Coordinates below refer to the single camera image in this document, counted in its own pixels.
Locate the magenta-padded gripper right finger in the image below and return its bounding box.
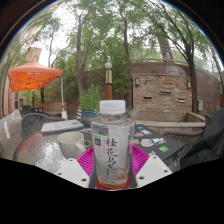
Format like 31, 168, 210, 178
129, 144, 174, 188

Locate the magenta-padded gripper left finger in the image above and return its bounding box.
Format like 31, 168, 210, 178
54, 146, 98, 189

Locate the clear white-capped drink bottle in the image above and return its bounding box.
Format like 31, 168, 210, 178
90, 99, 136, 190

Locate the white ribbed mug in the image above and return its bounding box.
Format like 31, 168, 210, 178
56, 131, 87, 159

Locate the flat round red coaster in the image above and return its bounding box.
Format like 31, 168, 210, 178
96, 176, 132, 191

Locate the dark laptop with stickers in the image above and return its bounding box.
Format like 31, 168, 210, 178
133, 123, 185, 158

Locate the grey woven armchair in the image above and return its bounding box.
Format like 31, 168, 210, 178
19, 112, 68, 140
162, 113, 224, 168

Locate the silver laptop with stickers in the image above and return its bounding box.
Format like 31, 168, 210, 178
40, 119, 84, 134

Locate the blue yellow striped cone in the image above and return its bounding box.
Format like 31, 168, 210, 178
75, 106, 83, 121

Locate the black jacket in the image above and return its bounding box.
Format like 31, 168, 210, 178
179, 108, 224, 169

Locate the wooden bench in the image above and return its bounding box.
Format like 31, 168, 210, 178
38, 101, 64, 118

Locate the green plant in blue pot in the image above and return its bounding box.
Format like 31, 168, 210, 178
78, 84, 104, 128

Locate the orange canopy tent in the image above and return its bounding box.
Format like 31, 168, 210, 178
7, 59, 66, 119

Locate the wooden globe lamp post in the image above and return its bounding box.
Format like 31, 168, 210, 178
104, 61, 114, 101

